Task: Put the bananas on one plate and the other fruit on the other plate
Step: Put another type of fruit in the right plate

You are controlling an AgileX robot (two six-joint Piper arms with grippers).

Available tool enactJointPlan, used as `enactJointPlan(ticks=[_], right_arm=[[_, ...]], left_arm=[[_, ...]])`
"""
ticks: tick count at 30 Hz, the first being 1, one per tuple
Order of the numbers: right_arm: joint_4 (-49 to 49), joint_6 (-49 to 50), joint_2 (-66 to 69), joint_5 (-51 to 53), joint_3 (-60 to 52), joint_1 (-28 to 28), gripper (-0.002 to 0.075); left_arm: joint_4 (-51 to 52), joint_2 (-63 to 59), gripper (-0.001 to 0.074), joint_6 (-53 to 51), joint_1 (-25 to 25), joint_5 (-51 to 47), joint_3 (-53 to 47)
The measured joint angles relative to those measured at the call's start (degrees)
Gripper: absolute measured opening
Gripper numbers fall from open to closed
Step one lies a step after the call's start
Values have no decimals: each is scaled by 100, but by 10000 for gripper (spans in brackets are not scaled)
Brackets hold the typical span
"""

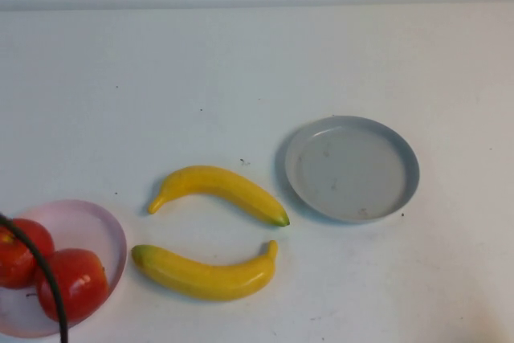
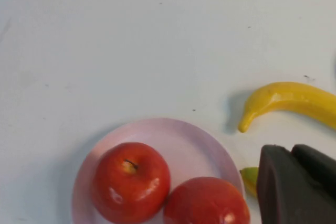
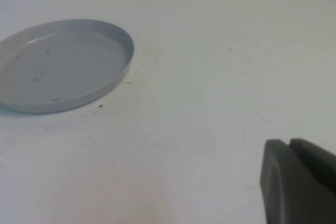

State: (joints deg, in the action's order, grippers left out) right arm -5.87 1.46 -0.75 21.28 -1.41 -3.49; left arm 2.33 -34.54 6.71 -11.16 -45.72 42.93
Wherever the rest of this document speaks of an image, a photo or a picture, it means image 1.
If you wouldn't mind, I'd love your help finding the slim yellow banana green tip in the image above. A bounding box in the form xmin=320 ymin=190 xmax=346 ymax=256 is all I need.
xmin=147 ymin=165 xmax=291 ymax=228

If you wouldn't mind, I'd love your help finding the thick yellow banana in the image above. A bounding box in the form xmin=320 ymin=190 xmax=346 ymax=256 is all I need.
xmin=131 ymin=239 xmax=279 ymax=302

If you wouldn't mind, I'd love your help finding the red apple with sideways stem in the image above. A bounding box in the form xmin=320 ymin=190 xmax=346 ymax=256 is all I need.
xmin=34 ymin=248 xmax=110 ymax=323

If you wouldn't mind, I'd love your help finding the grey round plate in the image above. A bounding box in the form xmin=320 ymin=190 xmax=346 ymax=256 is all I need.
xmin=280 ymin=115 xmax=421 ymax=223

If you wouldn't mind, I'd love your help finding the pink round plate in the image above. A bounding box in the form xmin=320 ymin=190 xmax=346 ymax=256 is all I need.
xmin=0 ymin=199 xmax=128 ymax=338

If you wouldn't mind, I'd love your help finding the long black camera cable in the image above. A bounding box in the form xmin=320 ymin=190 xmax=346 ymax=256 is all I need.
xmin=0 ymin=212 xmax=69 ymax=343

